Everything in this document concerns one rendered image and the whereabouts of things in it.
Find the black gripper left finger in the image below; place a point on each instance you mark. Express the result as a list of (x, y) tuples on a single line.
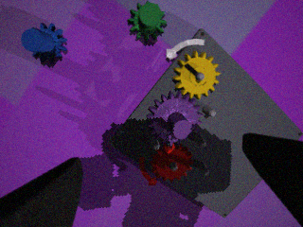
[(50, 200)]

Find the grey flat board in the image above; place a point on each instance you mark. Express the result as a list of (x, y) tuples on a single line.
[(221, 176)]

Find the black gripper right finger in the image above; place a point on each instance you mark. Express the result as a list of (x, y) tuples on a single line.
[(279, 162)]

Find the white curved arrow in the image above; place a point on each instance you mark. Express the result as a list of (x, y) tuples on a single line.
[(171, 53)]

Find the green gear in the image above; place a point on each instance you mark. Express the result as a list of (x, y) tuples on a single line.
[(147, 20)]

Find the yellow gear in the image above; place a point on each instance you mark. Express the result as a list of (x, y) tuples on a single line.
[(190, 68)]

